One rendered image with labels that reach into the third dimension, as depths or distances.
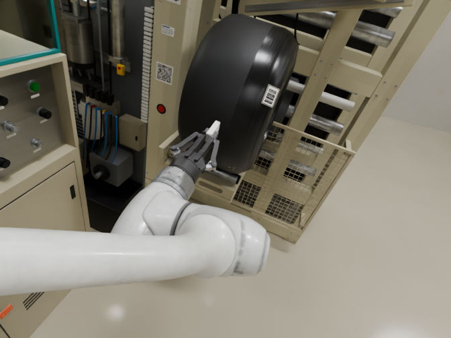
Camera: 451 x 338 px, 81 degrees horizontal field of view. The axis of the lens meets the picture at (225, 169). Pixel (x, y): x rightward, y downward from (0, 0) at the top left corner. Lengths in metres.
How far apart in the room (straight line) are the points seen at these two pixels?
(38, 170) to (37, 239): 0.86
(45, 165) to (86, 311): 0.92
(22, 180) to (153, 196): 0.68
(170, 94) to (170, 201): 0.73
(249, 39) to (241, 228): 0.65
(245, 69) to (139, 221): 0.57
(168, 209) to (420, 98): 5.81
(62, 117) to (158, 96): 0.38
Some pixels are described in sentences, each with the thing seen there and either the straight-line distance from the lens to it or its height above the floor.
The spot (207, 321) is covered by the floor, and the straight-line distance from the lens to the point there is 1.77.
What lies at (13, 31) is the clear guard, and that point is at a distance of 0.99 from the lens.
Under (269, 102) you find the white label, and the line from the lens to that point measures 0.85.
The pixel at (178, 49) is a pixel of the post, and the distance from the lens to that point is 1.10.
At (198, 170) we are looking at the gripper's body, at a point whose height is 1.24.
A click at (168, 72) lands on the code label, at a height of 1.23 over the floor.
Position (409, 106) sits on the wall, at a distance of 6.08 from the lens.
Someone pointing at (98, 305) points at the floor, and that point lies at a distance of 1.80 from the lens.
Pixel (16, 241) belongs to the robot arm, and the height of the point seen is 1.40.
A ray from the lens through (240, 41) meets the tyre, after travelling 0.92.
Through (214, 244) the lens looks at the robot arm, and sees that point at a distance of 0.40.
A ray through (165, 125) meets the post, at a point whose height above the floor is 0.99.
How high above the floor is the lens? 1.63
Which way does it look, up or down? 38 degrees down
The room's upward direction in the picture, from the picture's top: 17 degrees clockwise
